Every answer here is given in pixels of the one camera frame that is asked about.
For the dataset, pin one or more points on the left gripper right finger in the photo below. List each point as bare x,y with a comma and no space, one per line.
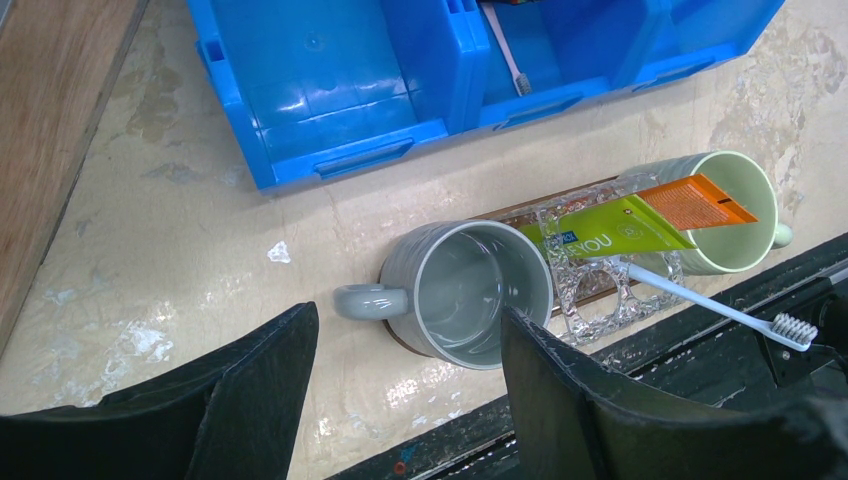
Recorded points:
576,418

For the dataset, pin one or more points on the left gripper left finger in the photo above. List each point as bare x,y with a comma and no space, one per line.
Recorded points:
232,413

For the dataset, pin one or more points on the clear plastic blister pack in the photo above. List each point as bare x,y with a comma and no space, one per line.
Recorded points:
667,264

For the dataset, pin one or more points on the brown oval wooden tray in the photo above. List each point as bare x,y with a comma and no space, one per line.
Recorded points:
503,218

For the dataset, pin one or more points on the grey mug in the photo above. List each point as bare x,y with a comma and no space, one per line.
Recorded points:
443,287

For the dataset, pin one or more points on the green toothpaste tube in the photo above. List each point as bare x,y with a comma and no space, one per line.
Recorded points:
626,225

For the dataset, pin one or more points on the light green mug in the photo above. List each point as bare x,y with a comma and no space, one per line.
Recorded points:
735,248

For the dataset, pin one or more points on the white toothbrush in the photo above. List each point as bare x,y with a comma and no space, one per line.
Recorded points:
785,329

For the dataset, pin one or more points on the pink toothbrush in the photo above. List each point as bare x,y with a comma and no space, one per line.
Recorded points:
520,80

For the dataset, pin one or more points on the blue divided plastic bin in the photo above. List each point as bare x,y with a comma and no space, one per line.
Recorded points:
316,90

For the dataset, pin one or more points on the wooden board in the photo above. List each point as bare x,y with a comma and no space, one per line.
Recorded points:
59,63

